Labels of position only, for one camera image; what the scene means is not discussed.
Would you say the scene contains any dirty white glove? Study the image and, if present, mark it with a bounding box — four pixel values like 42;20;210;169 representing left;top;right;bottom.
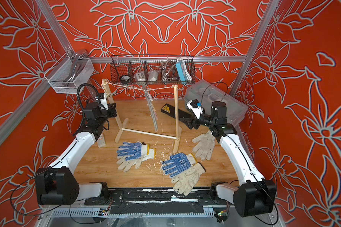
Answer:
192;130;215;161
171;163;205;196

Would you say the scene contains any white dice block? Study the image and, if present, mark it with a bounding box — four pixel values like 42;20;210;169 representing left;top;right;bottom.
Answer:
135;72;146;82

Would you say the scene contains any black wire basket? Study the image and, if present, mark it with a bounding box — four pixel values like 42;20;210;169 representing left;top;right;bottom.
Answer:
110;54;196;86

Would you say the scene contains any metal flexible hose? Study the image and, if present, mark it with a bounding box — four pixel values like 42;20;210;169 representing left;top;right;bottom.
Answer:
161;60;177;81

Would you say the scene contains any grey plastic storage box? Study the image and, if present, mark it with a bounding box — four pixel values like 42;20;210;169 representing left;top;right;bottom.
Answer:
184;80;247;126

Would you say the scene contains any grey clip hanger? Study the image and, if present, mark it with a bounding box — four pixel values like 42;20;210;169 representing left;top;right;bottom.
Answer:
142;85;158;132

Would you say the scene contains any black tool case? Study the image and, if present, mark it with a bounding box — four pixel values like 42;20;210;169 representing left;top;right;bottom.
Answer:
161;104;191;124

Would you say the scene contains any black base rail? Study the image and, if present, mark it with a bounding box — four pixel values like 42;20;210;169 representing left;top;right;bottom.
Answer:
84;187;232;216

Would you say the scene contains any wooden drying rack stand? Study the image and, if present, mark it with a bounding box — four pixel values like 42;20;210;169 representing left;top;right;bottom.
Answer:
115;84;182;154

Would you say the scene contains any dirty white glove right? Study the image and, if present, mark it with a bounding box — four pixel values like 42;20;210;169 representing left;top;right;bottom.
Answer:
192;130;215;161

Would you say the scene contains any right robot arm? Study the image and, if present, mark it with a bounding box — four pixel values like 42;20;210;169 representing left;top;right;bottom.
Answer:
187;99;277;217

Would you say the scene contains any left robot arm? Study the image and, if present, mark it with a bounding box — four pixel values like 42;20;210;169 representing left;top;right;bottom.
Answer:
35;92;117;206

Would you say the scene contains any dirty white glove front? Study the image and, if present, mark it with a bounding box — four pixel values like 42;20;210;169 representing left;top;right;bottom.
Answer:
171;163;205;196

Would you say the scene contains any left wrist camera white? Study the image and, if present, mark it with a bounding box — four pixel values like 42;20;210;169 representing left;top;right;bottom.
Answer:
99;93;109;110

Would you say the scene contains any white cotton glove left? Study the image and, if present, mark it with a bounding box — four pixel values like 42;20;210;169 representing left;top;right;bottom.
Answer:
117;148;156;172

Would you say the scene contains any clear plastic wall bin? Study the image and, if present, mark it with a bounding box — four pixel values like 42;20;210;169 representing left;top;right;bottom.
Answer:
45;57;94;94

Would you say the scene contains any light blue box in basket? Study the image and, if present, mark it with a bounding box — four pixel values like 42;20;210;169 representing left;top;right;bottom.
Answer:
175;57;192;84

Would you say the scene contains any blue dotted glove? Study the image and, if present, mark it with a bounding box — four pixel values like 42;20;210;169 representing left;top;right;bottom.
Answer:
161;153;197;178
116;141;149;161

